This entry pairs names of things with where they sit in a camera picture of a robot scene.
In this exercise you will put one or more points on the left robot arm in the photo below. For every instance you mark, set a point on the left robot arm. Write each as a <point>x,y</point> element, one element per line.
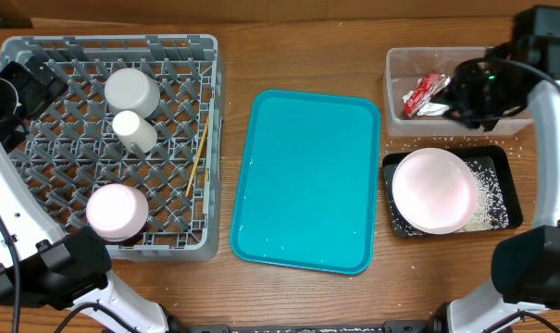
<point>39,264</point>

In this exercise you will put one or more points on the teal plastic tray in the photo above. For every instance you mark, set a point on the teal plastic tray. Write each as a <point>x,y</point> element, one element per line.
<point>307,191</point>

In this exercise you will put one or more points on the white plastic cup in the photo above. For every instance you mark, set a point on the white plastic cup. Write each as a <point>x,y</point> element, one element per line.
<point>131,128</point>

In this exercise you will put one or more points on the wooden chopstick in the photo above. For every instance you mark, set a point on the wooden chopstick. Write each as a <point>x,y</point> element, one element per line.
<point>197,157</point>

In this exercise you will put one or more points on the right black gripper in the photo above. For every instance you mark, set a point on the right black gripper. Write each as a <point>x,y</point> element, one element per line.
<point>454,93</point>

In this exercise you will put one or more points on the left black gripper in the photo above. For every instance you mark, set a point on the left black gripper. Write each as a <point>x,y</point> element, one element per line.
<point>39,95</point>

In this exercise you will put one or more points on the clear plastic bin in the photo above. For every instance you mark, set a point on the clear plastic bin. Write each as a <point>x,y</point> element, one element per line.
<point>406,66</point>

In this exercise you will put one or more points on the black plastic tray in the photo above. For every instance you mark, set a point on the black plastic tray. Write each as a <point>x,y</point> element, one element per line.
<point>503,171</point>

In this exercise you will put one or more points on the large white plate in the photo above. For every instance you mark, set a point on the large white plate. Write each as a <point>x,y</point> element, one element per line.
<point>434,191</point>

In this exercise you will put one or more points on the grey bowl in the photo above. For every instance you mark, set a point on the grey bowl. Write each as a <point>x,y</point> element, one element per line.
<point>130,89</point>

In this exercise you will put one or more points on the red sauce packet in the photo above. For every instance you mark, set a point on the red sauce packet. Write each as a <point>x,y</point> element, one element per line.
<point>427,86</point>

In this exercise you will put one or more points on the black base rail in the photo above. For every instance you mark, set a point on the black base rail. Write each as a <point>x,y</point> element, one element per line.
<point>386,327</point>

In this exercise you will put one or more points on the grey dishwasher rack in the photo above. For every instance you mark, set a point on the grey dishwasher rack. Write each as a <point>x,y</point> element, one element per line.
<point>72,150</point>

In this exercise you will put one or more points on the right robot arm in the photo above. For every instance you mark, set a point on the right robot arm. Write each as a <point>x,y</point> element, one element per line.
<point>525,276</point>

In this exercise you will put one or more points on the white napkin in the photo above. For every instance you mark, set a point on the white napkin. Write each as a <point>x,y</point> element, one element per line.
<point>428,109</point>

